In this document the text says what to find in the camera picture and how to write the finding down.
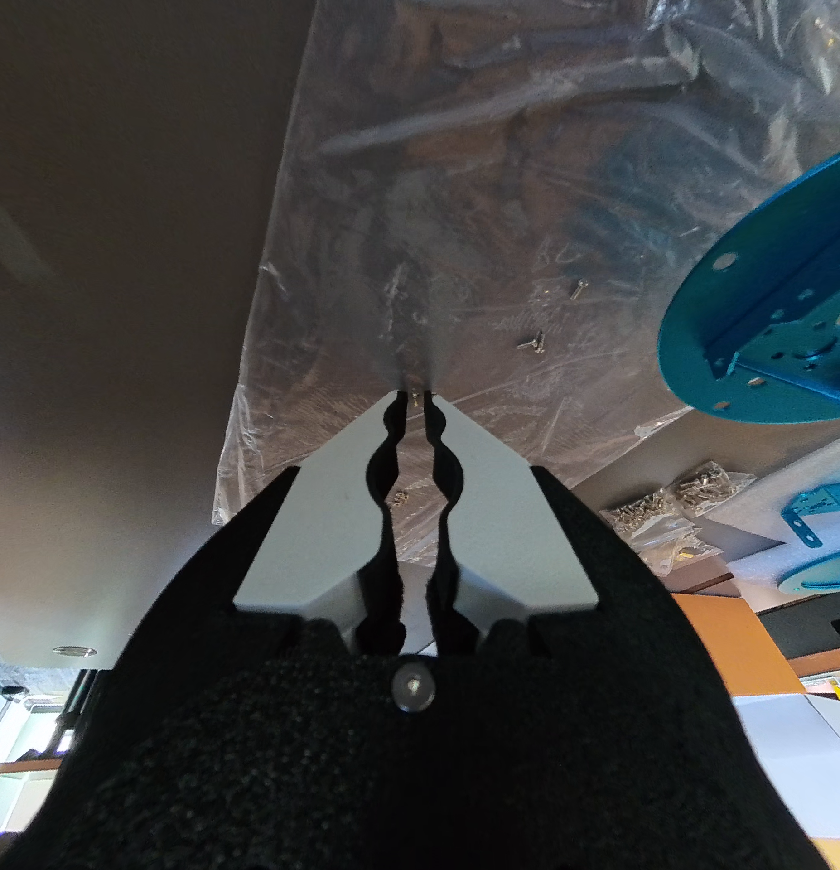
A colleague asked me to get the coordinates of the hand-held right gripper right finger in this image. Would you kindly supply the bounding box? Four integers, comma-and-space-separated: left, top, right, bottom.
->
423, 389, 599, 653

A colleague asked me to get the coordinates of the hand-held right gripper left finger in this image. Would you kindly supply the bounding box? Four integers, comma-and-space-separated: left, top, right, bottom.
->
233, 389, 404, 653

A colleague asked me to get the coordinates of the blue round metal plate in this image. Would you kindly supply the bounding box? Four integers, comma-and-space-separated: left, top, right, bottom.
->
658, 146, 840, 425

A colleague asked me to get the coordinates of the blue perforated mounting bracket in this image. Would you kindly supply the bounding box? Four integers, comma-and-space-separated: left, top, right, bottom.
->
709, 204, 840, 409

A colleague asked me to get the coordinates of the pile of small hardware bags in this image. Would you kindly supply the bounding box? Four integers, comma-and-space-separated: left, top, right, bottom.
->
600, 461, 757, 579

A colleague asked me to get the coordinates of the white foam sheet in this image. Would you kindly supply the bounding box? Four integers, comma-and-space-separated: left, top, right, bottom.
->
705, 435, 840, 613

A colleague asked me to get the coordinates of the orange cardboard box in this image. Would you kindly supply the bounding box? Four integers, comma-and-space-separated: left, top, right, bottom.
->
670, 590, 840, 840

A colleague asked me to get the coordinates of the clear plastic bag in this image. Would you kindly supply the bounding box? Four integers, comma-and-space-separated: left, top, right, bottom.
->
211, 0, 840, 565

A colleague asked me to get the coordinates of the blue metal ring plate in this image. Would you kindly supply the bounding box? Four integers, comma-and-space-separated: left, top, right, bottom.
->
779, 549, 840, 598

